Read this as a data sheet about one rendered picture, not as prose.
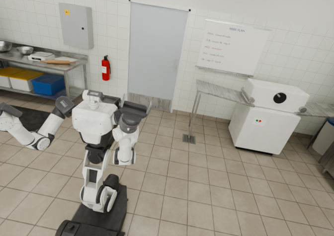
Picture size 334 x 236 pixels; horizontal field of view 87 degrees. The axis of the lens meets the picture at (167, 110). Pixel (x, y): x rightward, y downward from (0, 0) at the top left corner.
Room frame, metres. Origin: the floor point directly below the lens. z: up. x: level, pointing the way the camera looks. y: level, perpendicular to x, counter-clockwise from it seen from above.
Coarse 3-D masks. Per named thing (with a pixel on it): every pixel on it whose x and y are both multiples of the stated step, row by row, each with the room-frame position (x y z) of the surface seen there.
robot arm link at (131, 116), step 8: (128, 104) 0.66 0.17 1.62; (136, 104) 0.67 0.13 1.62; (128, 112) 0.62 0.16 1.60; (136, 112) 0.63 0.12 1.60; (144, 112) 0.65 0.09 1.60; (120, 120) 0.67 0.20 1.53; (128, 120) 0.64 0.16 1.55; (136, 120) 0.65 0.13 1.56; (128, 128) 0.64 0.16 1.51; (136, 128) 0.67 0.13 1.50
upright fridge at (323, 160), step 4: (332, 144) 2.40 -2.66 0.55; (332, 148) 2.36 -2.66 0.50; (328, 152) 2.37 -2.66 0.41; (332, 152) 2.32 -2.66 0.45; (324, 156) 2.39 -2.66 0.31; (328, 156) 2.33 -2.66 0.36; (332, 156) 2.28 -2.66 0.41; (320, 160) 2.39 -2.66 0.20; (324, 160) 2.34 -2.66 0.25; (328, 160) 2.29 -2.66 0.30; (332, 160) 2.24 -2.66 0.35; (324, 164) 2.30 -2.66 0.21; (328, 164) 2.25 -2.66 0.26; (332, 164) 2.20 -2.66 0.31; (324, 168) 2.35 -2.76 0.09; (328, 168) 2.21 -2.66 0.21; (332, 168) 2.16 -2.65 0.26; (324, 172) 2.31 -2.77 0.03; (332, 172) 2.12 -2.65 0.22
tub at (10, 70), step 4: (4, 68) 3.35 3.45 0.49; (8, 68) 3.39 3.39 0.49; (12, 68) 3.42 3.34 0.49; (16, 68) 3.45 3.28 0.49; (0, 72) 3.13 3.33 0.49; (4, 72) 3.16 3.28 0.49; (8, 72) 3.19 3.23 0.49; (12, 72) 3.23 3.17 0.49; (16, 72) 3.26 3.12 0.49; (0, 76) 3.03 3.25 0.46; (4, 76) 3.01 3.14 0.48; (0, 80) 3.03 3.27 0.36; (4, 80) 3.02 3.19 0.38; (8, 80) 3.04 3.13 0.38; (0, 84) 3.03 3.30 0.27; (4, 84) 3.02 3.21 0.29; (8, 84) 3.02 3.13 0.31
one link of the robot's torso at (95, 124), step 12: (108, 96) 1.19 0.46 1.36; (84, 108) 0.97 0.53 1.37; (96, 108) 0.99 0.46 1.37; (108, 108) 1.02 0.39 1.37; (72, 120) 0.95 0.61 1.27; (84, 120) 0.92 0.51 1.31; (96, 120) 0.92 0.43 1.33; (108, 120) 0.94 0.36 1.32; (84, 132) 0.92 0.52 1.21; (96, 132) 0.92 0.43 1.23; (108, 132) 0.96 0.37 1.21; (96, 144) 0.93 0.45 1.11
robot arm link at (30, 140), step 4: (24, 128) 0.76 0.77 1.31; (20, 132) 0.73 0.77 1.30; (24, 132) 0.74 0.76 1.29; (28, 132) 0.77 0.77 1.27; (16, 136) 0.71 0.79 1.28; (20, 136) 0.72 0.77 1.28; (24, 136) 0.74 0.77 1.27; (28, 136) 0.76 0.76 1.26; (32, 136) 0.78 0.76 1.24; (36, 136) 0.81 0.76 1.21; (40, 136) 0.82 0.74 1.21; (20, 140) 0.73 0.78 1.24; (24, 140) 0.73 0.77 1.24; (28, 140) 0.75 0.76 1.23; (32, 140) 0.77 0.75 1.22; (36, 140) 0.78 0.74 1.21; (24, 144) 0.74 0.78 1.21; (28, 144) 0.75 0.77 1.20; (32, 144) 0.76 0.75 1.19; (36, 144) 0.76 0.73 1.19; (32, 148) 0.76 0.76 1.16; (36, 148) 0.76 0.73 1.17
